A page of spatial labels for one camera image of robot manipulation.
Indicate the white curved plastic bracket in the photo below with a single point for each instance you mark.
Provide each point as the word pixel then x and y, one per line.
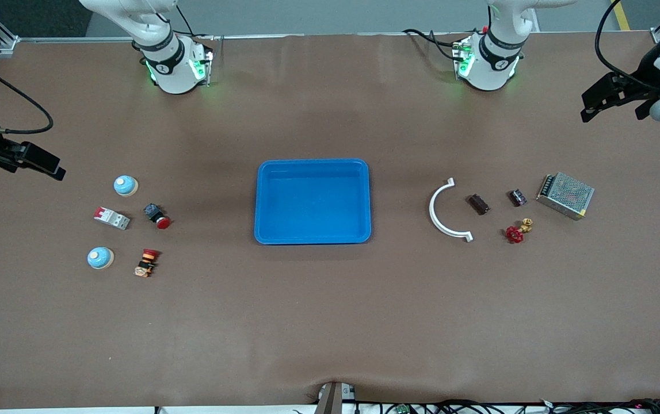
pixel 431 210

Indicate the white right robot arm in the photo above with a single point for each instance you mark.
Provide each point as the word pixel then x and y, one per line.
pixel 171 63

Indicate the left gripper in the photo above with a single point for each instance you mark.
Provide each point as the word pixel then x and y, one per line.
pixel 642 84

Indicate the blue plastic tray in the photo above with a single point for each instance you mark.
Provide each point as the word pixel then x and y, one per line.
pixel 312 201

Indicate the brown table cover mat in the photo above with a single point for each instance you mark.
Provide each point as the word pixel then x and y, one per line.
pixel 330 322

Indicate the long black electrolytic capacitor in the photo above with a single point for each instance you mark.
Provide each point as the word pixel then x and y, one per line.
pixel 478 204

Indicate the short black electrolytic capacitor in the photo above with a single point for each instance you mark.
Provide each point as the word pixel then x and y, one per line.
pixel 517 198

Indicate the grey metal mount bracket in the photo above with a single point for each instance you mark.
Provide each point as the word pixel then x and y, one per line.
pixel 332 399

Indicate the brass valve red handwheel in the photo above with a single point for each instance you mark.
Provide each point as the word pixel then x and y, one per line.
pixel 514 234

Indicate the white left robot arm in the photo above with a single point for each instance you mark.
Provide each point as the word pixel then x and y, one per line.
pixel 493 63

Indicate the red mushroom push button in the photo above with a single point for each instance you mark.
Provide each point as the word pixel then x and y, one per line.
pixel 156 214

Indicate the blue desk bell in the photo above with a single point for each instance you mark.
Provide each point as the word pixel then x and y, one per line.
pixel 125 185
pixel 99 257

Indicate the white red circuit breaker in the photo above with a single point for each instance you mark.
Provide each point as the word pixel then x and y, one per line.
pixel 112 218

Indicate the red orange emergency stop switch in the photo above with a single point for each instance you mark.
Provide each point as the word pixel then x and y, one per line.
pixel 147 263

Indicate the metal mesh power supply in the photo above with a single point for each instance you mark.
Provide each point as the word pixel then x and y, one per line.
pixel 565 194

